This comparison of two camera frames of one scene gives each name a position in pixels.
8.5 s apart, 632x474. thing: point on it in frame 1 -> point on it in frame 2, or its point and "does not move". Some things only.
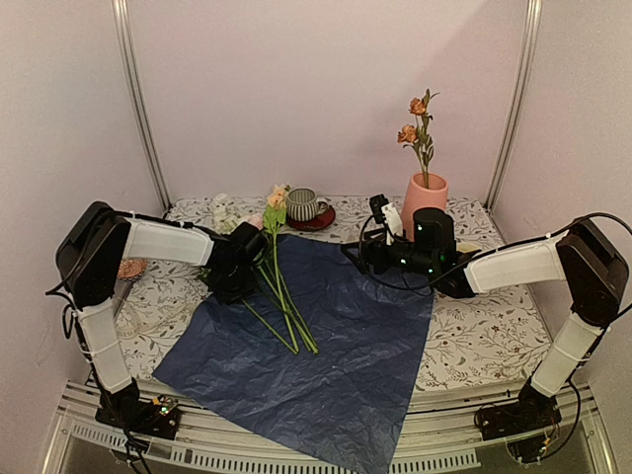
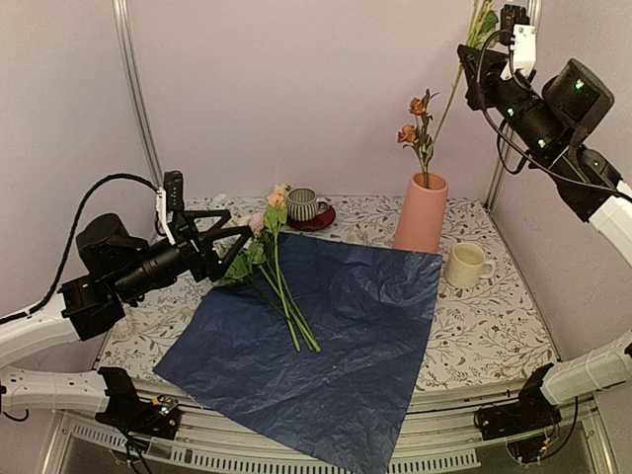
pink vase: x=419 y=197 does not move
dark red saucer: x=322 y=220 does not move
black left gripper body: x=235 y=285 -> x=137 y=279
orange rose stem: x=420 y=136 does not move
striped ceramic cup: x=302 y=204 does not move
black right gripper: x=367 y=246 -> x=469 y=57
